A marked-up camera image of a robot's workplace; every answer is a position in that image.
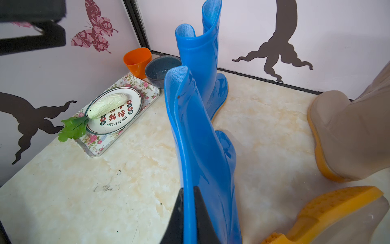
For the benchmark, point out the standing blue rain boot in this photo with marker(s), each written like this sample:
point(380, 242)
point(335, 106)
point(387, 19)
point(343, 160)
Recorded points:
point(200, 55)

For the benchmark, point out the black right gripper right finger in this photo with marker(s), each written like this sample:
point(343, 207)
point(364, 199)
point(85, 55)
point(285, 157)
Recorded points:
point(205, 231)

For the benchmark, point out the black left corner post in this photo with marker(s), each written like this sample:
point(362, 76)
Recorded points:
point(136, 21)

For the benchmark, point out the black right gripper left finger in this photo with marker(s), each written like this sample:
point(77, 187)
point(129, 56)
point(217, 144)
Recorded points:
point(174, 230)

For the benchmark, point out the floral tray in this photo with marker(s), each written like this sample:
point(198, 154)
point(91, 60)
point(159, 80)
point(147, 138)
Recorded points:
point(95, 145)

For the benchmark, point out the orange cup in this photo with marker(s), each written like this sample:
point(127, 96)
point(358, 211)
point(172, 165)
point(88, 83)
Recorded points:
point(137, 60)

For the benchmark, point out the blue rain boot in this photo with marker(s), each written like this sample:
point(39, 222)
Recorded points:
point(200, 55)
point(206, 157)

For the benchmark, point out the beige rain boot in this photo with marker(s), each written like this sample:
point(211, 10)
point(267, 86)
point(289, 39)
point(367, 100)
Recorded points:
point(352, 138)
point(345, 216)

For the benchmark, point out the standing beige rain boot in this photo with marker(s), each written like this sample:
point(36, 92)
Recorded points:
point(352, 138)

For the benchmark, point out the dark blue bowl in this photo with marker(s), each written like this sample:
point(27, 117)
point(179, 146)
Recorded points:
point(156, 70)

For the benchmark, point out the white printed plate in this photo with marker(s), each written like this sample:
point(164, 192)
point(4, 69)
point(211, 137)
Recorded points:
point(118, 118)

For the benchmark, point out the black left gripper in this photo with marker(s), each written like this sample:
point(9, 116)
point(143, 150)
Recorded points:
point(41, 16)

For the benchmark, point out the toy white radish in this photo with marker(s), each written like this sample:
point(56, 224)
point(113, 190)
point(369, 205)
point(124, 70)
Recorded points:
point(75, 127)

